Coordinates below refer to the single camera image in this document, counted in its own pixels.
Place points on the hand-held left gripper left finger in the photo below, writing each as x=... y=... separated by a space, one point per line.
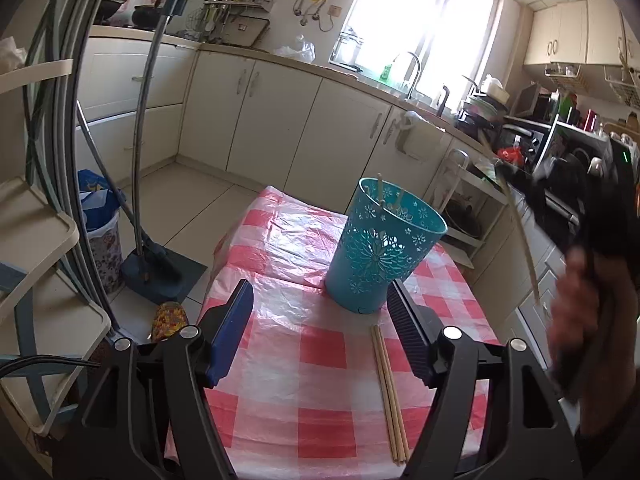
x=232 y=330

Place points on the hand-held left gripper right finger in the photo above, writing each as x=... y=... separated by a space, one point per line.
x=407 y=330

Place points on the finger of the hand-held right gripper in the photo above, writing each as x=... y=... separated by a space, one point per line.
x=515 y=177

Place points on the wooden chopstick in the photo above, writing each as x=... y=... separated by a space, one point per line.
x=392 y=395
x=384 y=395

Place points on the blue perforated plastic basket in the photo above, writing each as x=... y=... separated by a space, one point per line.
x=380 y=255

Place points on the person's right forearm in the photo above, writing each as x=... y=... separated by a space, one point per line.
x=610 y=435

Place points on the person's right hand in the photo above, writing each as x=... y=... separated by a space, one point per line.
x=575 y=310

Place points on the red plastic bag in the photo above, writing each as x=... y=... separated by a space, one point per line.
x=510 y=156

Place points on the black toaster oven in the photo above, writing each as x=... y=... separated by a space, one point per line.
x=520 y=135

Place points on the yellow patterned slipper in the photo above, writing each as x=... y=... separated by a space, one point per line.
x=170 y=317

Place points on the white wooden shelf rack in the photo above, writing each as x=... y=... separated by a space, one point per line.
x=450 y=170

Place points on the dark frying pan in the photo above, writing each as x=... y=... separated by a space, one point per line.
x=462 y=220

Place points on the black dish rack with bowls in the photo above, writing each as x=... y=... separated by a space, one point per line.
x=480 y=110

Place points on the grey black appliance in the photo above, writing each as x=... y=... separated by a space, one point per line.
x=532 y=102

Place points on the green box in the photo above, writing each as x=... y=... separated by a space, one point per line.
x=565 y=110

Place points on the red white checkered tablecloth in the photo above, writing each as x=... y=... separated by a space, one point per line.
x=280 y=410

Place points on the cream drawer unit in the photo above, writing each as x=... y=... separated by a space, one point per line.
x=530 y=270
x=115 y=100

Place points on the white hanging plastic bin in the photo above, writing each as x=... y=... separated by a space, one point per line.
x=417 y=142

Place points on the short dark faucet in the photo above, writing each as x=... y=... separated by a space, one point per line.
x=442 y=102

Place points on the curved steel faucet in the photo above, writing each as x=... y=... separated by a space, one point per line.
x=412 y=85

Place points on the floral patterned bin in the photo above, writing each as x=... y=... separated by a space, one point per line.
x=105 y=255

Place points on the cream upper cabinet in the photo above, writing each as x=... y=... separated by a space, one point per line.
x=570 y=35

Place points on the green dish soap bottle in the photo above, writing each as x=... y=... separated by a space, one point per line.
x=386 y=74

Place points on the kitchen window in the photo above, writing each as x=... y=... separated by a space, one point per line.
x=425 y=35

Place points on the blue plastic bag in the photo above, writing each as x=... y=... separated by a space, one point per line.
x=95 y=200

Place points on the cream base cabinet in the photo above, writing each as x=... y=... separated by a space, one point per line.
x=300 y=125

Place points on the beige blue tiered rack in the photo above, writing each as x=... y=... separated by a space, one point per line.
x=35 y=215

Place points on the white plastic bag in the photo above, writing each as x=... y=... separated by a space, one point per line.
x=300 y=52

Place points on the hanging metal tray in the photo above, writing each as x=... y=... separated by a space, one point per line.
x=245 y=30

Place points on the black pot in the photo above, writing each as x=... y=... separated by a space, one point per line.
x=150 y=16

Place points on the black wok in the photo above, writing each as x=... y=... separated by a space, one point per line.
x=110 y=10

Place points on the yellow wall socket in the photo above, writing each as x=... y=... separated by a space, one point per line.
x=335 y=11

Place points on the wall-mounted utensil rack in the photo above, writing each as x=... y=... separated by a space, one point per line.
x=235 y=5

